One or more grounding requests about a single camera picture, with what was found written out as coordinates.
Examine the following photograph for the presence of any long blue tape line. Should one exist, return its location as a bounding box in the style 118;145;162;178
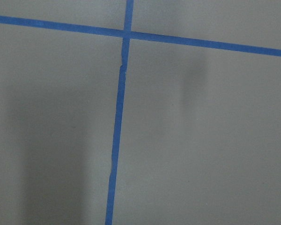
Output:
105;0;134;225

